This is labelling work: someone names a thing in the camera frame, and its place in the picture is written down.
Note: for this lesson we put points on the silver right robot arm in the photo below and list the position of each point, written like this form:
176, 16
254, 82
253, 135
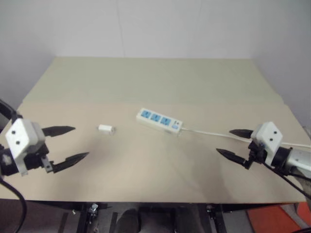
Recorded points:
297, 157

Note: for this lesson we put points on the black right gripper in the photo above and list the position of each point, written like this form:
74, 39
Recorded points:
256, 154

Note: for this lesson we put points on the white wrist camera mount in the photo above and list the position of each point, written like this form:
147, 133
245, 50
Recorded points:
20, 138
268, 137

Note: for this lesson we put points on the small white plug adapter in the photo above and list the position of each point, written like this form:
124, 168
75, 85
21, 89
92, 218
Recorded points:
105, 128

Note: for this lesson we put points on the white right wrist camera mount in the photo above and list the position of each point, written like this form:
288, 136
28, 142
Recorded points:
268, 137

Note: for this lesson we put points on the silver table clamp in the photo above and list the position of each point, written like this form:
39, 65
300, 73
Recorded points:
93, 209

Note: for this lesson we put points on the white power strip blue sockets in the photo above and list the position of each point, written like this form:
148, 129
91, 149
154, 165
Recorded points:
158, 120

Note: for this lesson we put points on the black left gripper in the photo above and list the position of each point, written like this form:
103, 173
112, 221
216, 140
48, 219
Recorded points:
34, 160

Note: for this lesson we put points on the black table frame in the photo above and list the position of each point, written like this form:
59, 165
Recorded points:
170, 208

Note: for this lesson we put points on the orange object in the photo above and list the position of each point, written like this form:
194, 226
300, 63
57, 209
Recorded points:
301, 218

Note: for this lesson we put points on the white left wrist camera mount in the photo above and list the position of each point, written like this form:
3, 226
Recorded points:
20, 138

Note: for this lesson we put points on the dark rounded shape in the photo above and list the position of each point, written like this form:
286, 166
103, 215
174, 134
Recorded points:
128, 222

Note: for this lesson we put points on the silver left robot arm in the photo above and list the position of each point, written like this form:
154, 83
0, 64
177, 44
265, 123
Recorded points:
6, 161

